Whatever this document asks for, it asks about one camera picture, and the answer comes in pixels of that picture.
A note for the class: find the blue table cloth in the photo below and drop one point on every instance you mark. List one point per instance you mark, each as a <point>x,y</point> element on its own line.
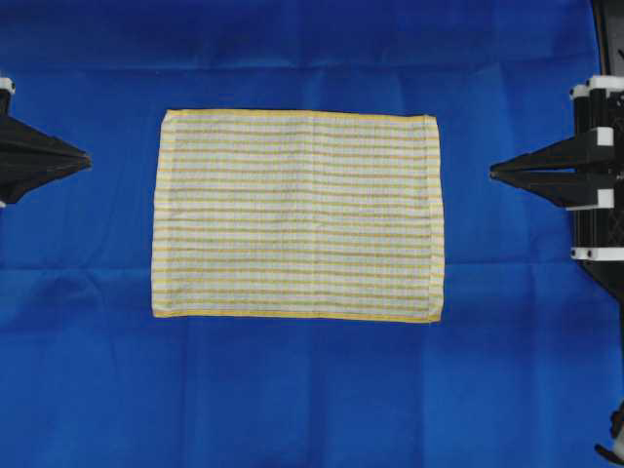
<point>524,368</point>

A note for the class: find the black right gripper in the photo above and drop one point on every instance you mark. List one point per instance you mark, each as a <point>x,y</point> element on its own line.
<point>594,193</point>

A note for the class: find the yellow striped towel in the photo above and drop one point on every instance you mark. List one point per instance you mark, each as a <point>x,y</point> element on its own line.
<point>298,214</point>

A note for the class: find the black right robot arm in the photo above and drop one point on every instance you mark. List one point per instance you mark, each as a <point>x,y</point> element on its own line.
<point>608,20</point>

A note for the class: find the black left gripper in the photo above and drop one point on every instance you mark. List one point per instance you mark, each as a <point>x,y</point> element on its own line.
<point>18,138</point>

